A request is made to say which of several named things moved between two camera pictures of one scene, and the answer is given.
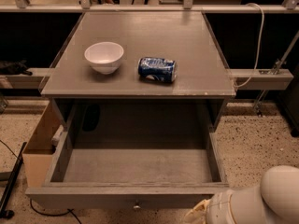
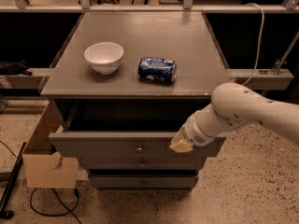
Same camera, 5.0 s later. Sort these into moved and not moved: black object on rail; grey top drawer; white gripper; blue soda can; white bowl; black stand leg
Moved: grey top drawer; white gripper
Not moved: black object on rail; black stand leg; blue soda can; white bowl
